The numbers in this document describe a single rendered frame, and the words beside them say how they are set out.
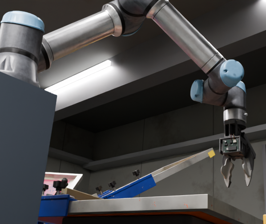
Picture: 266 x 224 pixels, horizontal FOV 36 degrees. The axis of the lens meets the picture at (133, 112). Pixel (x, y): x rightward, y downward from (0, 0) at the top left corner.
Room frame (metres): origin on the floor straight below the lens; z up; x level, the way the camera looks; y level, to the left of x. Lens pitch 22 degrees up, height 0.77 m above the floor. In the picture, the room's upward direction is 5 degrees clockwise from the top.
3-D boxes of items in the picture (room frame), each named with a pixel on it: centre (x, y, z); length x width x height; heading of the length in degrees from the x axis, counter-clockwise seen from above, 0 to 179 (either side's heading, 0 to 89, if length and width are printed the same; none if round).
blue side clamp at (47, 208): (1.45, 0.30, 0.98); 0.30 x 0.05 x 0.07; 54
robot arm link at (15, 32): (0.99, 0.33, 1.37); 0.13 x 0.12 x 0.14; 14
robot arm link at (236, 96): (1.30, -0.35, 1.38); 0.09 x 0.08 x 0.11; 104
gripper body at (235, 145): (1.29, -0.34, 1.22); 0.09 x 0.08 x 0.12; 144
